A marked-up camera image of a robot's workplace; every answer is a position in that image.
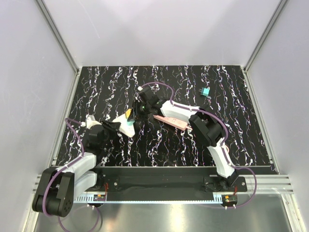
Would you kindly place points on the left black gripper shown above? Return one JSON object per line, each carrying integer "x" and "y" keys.
{"x": 108, "y": 127}

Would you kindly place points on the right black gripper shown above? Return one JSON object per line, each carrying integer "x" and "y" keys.
{"x": 135, "y": 113}

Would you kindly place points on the white triangular socket adapter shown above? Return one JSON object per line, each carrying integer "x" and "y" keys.
{"x": 129, "y": 131}

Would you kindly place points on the dark teal dual USB charger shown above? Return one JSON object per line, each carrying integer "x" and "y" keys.
{"x": 204, "y": 92}

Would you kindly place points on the light teal USB-C charger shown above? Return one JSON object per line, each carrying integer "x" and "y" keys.
{"x": 130, "y": 122}

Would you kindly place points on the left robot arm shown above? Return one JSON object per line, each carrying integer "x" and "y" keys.
{"x": 58, "y": 202}

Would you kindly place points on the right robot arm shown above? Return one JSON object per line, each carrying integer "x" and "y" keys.
{"x": 206, "y": 128}

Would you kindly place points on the yellow USB charger plug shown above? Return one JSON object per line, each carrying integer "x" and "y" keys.
{"x": 128, "y": 113}

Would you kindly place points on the pink power strip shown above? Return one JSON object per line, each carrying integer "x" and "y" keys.
{"x": 172, "y": 122}

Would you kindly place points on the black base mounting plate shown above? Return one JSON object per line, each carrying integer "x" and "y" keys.
{"x": 162, "y": 195}

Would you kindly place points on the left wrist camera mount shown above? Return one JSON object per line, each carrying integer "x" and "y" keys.
{"x": 90, "y": 122}

